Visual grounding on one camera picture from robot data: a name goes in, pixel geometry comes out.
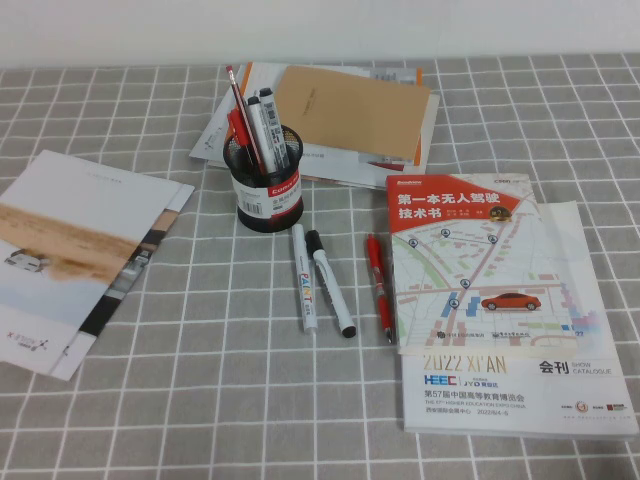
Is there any white paint marker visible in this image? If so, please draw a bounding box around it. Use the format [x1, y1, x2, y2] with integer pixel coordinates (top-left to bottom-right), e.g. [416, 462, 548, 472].
[291, 223, 319, 337]

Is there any white marker with black cap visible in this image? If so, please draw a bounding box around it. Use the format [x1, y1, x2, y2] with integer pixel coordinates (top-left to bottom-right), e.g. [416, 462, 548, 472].
[257, 87, 292, 170]
[305, 229, 358, 338]
[247, 95, 280, 172]

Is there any black mesh pen holder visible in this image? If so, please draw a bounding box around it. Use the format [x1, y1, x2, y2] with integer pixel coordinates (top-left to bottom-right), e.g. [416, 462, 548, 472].
[222, 123, 305, 233]

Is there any red pen with white print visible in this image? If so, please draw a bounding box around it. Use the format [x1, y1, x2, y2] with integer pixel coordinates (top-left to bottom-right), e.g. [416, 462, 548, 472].
[366, 233, 394, 345]

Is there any red pen with black tip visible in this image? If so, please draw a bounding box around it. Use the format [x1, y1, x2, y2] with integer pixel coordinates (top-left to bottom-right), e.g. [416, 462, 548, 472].
[227, 109, 257, 167]

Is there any brown kraft notebook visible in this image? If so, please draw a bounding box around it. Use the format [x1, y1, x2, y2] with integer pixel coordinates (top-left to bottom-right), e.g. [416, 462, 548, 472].
[273, 65, 432, 165]

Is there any red and white map book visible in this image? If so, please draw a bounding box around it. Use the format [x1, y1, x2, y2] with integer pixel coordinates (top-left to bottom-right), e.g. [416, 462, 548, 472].
[385, 173, 584, 357]

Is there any red striped pencil with eraser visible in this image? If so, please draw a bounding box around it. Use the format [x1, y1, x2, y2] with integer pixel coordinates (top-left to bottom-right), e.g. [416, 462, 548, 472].
[225, 65, 267, 175]

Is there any white show catalogue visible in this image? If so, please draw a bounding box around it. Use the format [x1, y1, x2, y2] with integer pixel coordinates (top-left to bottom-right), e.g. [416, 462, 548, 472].
[399, 200, 640, 442]

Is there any white brochure with sand picture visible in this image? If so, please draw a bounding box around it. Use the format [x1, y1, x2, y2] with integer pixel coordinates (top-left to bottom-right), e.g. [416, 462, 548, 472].
[0, 149, 182, 376]

